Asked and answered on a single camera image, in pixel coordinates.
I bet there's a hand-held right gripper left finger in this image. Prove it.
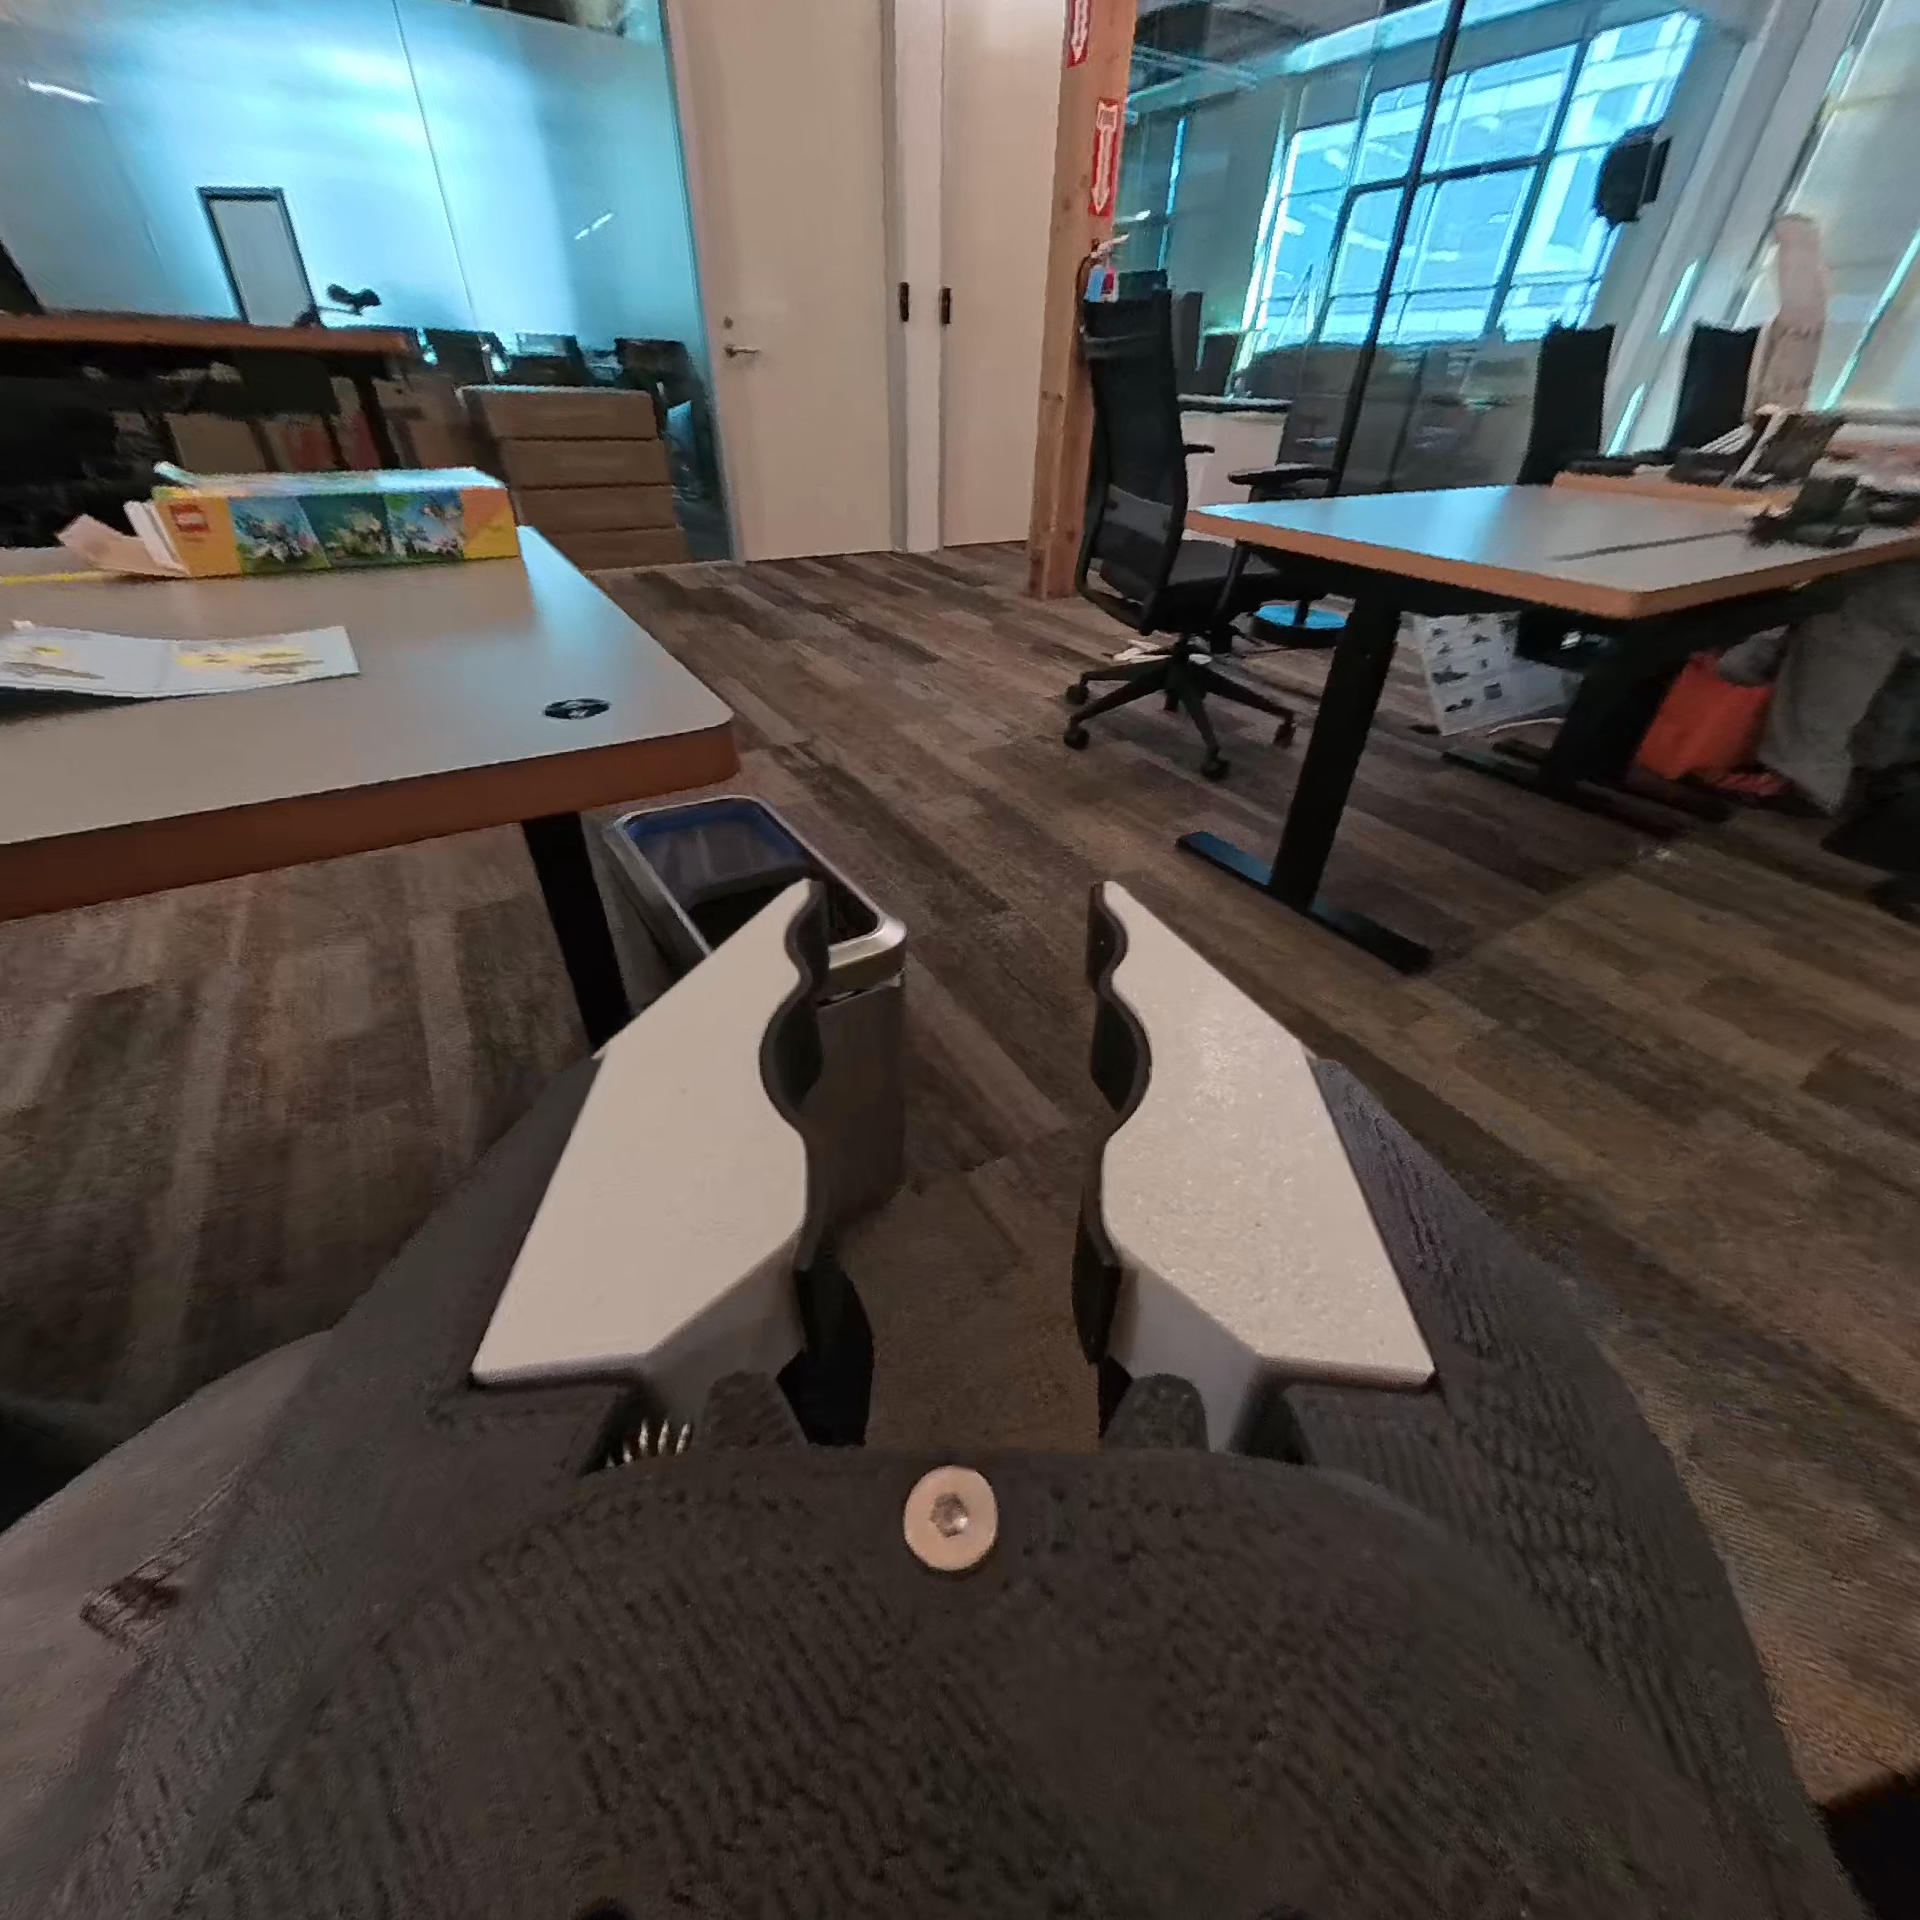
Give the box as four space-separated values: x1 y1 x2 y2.
468 880 829 1420

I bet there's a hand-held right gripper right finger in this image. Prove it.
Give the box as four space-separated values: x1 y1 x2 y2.
1071 880 1440 1453

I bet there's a lego instruction booklet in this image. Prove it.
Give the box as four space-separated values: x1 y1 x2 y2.
0 621 364 710

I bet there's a colourful lego box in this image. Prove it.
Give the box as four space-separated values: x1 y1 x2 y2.
58 464 526 582

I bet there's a steel trash bin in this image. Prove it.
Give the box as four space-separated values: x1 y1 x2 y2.
599 796 912 1202

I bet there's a white printed box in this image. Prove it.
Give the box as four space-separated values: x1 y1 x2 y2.
1409 608 1577 738

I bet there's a grey desk with wooden edge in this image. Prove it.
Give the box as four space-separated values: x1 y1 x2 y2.
0 525 743 1048

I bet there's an orange bag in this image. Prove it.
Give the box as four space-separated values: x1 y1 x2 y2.
1632 652 1774 785

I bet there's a black wheeled office chair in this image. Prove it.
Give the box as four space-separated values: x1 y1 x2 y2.
1062 286 1300 785

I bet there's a grey desk with black legs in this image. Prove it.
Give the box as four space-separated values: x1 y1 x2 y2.
1176 481 1920 977

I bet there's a stack of cardboard boxes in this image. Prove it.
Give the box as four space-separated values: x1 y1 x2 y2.
461 381 696 573

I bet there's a white low cabinet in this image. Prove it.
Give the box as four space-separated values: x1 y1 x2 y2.
1176 394 1296 512

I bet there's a black high-back chair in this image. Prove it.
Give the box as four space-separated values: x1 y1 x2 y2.
1516 323 1617 488
1668 323 1759 453

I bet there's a black desk device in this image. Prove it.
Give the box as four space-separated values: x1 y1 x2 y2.
1746 470 1874 547

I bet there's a white double door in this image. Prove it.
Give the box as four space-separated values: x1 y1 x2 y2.
666 0 1060 568

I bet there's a large grid window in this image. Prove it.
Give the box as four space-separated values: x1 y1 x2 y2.
1246 11 1713 357

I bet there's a framed whiteboard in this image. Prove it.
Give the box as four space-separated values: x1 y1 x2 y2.
197 182 320 329

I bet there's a wooden post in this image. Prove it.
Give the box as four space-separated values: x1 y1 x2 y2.
1025 0 1138 601

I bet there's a black wall speaker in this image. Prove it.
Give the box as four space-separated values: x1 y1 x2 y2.
1592 128 1674 228

